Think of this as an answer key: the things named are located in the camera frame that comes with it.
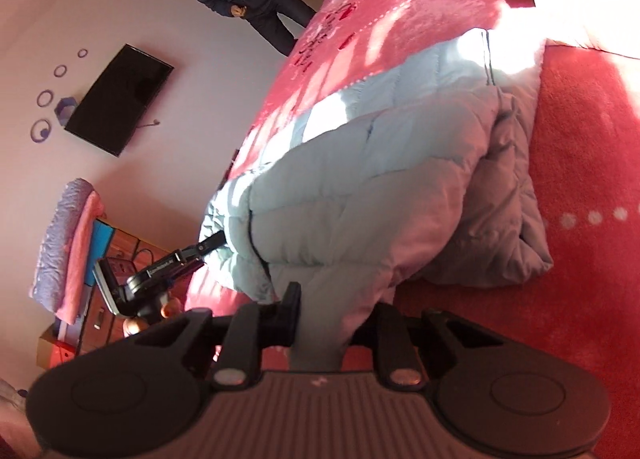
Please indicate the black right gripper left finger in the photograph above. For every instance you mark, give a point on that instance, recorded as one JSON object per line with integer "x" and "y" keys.
{"x": 253, "y": 328}

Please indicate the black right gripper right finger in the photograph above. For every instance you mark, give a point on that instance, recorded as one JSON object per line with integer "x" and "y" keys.
{"x": 395, "y": 360}

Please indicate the light blue down jacket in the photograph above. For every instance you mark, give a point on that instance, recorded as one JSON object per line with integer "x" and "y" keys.
{"x": 419, "y": 170}

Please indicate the wooden cabinet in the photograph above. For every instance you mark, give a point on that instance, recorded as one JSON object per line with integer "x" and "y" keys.
{"x": 114, "y": 256}

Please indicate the purple folded blanket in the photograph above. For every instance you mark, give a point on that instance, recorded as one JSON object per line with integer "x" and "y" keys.
{"x": 50, "y": 274}

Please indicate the red heart print bed blanket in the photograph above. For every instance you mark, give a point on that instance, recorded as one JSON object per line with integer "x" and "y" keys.
{"x": 583, "y": 162}

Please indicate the black wall television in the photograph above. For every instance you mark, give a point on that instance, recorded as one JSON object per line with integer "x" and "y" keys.
{"x": 111, "y": 110}

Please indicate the purple hexagon wall shelf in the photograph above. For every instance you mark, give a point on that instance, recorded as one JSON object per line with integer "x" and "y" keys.
{"x": 64, "y": 109}

